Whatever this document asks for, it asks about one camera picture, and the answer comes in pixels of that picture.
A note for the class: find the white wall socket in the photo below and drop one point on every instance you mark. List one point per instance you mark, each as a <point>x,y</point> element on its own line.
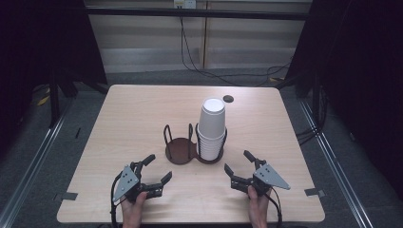
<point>184,3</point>

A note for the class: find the brown double cup holder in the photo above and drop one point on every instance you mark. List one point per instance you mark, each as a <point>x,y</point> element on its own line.
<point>179,152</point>

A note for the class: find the small black floor tape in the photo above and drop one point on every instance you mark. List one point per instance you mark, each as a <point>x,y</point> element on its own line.
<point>78,133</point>

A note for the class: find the metal floor rail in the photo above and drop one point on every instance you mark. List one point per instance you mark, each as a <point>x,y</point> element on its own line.
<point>34,158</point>
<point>332,164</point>

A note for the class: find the person's left hand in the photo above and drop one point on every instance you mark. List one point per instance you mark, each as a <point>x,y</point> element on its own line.
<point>133,212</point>

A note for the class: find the black metal stand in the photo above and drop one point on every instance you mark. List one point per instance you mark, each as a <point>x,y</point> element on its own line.
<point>54,104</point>

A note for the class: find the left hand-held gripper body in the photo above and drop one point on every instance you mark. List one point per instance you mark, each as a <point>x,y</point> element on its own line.
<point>126,182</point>

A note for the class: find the black horizontal bar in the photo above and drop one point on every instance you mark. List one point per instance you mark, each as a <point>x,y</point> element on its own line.
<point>190,13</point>

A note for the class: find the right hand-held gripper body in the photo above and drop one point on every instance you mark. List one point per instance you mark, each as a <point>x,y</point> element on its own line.
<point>267,177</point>

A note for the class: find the person's right hand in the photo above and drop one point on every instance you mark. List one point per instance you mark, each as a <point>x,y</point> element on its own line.
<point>259,209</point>

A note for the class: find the dark round table grommet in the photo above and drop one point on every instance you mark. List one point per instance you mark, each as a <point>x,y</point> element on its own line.
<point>228,98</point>

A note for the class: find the grey tape piece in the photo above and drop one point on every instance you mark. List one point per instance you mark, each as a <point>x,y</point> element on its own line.
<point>314,192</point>
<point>66,196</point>

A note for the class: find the yellow floor tape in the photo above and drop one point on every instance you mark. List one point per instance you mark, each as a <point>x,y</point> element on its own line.
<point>43,100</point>

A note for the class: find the white paper cup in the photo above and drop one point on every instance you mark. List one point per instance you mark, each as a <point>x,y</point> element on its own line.
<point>212,120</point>

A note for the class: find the black curtain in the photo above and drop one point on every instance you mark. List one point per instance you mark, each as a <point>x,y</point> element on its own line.
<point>38,47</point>
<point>364,79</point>

